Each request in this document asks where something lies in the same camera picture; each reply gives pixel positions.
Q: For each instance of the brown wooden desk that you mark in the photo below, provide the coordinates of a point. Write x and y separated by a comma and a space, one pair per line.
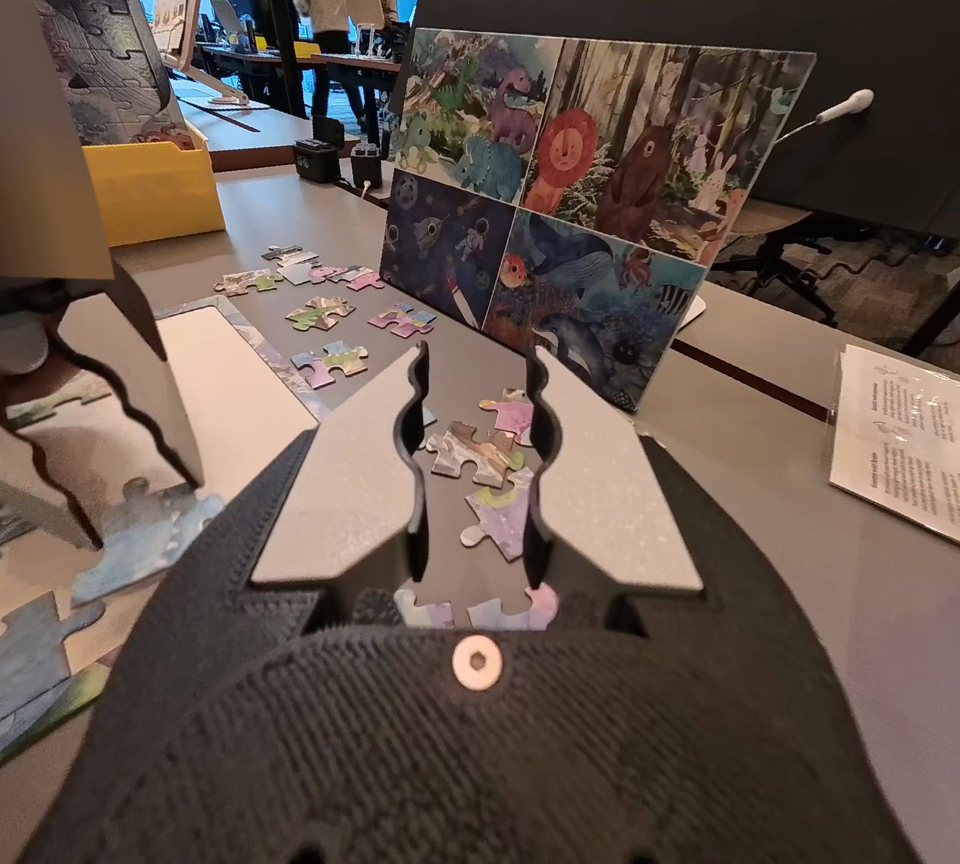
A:
255, 129

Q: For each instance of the white puzzle tray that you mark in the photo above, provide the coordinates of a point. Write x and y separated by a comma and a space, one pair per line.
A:
232, 392

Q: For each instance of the blue spiked back puzzle piece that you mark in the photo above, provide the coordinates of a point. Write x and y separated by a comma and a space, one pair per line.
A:
150, 542

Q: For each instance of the small black charger dock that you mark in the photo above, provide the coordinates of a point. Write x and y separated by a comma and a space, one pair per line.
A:
369, 167

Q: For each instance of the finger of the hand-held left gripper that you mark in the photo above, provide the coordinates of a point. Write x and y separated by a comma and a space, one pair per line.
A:
150, 369
30, 474

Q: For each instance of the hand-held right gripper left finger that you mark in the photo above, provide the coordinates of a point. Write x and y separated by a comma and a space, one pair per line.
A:
330, 504

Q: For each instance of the laminated instruction sheet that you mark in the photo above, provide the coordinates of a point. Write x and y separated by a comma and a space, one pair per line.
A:
900, 444

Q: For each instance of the wooden stool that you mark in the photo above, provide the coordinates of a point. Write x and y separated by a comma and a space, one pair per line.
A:
772, 216

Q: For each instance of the animal picture board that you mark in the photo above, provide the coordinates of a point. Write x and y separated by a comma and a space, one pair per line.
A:
600, 189

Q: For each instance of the blue triceratops body puzzle piece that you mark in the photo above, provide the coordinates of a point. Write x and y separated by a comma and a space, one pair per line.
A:
37, 654

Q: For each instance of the ocean picture puzzle board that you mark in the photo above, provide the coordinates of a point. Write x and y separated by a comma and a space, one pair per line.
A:
97, 17

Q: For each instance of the black office chair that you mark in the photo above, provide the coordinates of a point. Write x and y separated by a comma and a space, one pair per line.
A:
780, 264

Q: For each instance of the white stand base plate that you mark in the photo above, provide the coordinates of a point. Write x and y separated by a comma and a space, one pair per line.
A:
694, 313

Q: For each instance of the yellow plastic bin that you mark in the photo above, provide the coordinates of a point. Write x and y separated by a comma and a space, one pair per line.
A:
150, 197

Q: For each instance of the black charger box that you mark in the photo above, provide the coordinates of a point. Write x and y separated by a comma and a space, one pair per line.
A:
319, 152

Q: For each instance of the jigsaw puzzle pieces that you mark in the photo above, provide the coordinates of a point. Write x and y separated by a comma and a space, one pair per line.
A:
330, 362

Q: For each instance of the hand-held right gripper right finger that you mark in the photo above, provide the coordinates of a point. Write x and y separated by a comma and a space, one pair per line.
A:
622, 504

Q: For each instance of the dark background work table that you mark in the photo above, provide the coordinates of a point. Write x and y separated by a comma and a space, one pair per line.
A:
345, 62

